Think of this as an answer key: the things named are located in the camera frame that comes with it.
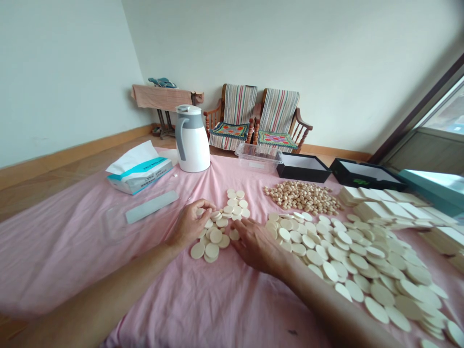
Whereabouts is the pile of small wooden beads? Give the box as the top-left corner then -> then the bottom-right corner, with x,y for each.
262,180 -> 344,218

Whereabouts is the grey flat strip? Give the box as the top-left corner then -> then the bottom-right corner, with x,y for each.
125,190 -> 180,225

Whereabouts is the clear plastic container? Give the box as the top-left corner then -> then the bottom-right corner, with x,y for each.
234,142 -> 283,174

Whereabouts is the blue white tissue pack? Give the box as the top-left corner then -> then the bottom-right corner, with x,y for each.
105,140 -> 174,196

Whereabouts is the wooden chair striped cover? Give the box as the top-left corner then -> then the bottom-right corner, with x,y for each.
253,87 -> 313,154
203,84 -> 259,151

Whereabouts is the teal box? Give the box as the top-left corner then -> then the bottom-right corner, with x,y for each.
398,169 -> 464,218

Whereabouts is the window with brown frame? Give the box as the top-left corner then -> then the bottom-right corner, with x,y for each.
369,54 -> 464,174

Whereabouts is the person's right hand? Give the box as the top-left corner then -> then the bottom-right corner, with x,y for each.
230,217 -> 293,277

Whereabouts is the pink table cloth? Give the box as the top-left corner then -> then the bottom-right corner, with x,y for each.
0,145 -> 464,348

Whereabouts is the white folded tissue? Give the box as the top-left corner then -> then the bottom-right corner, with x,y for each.
159,148 -> 179,168

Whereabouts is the black open box green print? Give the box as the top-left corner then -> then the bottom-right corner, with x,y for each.
330,158 -> 409,193

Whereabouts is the sewing table with cloth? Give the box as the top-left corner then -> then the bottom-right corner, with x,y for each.
131,77 -> 204,140

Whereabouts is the person's left hand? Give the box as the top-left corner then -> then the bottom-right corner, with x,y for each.
166,198 -> 218,252

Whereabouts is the stack of cream rectangular tiles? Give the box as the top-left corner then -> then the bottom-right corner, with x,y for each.
339,185 -> 464,276

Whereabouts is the pile of small round discs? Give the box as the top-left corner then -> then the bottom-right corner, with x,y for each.
190,188 -> 251,263

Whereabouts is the pile of cream oval discs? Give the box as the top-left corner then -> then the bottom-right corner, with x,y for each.
264,211 -> 464,348

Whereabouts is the white grey thermos jug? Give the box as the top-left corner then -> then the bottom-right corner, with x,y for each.
174,104 -> 212,173

